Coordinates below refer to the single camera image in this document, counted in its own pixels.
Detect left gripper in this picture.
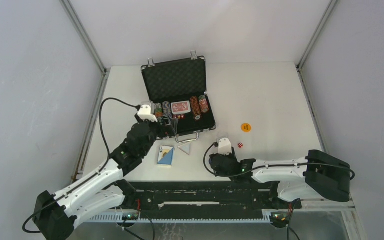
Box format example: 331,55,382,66
134,113,177,157

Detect black aluminium poker case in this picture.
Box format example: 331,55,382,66
140,50,217,144

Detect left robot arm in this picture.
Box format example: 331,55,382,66
21,114,163,240

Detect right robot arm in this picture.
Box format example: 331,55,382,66
204,149,356,208

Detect blue white card box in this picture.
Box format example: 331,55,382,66
156,145,175,167

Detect blue grey chip stack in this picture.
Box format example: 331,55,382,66
162,101,173,119

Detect red dice in case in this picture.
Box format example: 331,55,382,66
173,114,185,120

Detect orange big blind button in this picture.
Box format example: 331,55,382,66
241,123,252,133

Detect red playing card deck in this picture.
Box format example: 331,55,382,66
170,100,192,115

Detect brown orange chip stack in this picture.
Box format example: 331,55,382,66
190,96,202,121

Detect red green chip stack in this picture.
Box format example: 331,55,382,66
198,95,210,114

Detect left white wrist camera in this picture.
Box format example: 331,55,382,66
137,102,158,123

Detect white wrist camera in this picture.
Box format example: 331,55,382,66
137,102,158,123
217,137,233,156

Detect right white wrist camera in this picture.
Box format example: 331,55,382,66
217,137,233,156

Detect left black camera cable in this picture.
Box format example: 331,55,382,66
22,97,141,234

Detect black camera cable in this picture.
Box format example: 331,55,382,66
22,97,141,234
203,142,356,181

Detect white cable duct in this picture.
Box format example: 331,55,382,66
85,211,272,224

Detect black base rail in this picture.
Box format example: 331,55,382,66
122,181,302,219

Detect right black camera cable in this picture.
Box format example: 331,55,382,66
203,142,356,181

